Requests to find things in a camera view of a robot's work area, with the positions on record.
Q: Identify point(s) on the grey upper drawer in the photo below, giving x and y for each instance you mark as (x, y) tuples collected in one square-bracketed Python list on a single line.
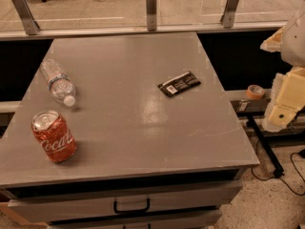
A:
[(126, 201)]

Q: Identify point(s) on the black rxbar chocolate wrapper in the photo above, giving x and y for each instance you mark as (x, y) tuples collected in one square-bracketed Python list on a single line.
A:
[(179, 84)]

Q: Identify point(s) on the right metal railing bracket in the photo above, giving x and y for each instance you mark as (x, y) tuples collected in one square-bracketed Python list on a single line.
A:
[(228, 16)]

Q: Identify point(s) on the metal railing bracket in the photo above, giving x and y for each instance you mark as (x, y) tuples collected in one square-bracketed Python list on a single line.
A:
[(24, 12), (228, 16), (151, 9)]

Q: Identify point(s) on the clear plastic water bottle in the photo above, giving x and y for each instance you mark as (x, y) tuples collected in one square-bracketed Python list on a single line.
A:
[(59, 84)]

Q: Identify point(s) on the middle metal railing bracket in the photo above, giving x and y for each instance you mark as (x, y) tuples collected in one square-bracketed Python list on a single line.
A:
[(151, 9)]

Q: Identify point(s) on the left metal railing bracket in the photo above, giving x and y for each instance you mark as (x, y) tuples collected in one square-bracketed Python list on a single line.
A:
[(24, 12)]

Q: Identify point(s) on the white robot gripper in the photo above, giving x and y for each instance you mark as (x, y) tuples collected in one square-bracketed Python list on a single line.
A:
[(294, 45)]

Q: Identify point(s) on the red coca-cola can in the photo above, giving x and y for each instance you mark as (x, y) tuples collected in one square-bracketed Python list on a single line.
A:
[(54, 136)]

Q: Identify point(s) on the black metal table leg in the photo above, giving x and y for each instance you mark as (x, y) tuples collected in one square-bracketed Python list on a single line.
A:
[(278, 169)]

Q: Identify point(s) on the grey lower drawer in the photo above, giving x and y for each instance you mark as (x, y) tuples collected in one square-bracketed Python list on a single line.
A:
[(182, 220)]

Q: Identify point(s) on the grey drawer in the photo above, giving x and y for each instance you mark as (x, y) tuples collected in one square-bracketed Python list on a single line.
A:
[(126, 201), (182, 220)]

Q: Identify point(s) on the orange tape roll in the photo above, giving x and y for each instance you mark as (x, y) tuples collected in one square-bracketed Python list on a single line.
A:
[(255, 92)]

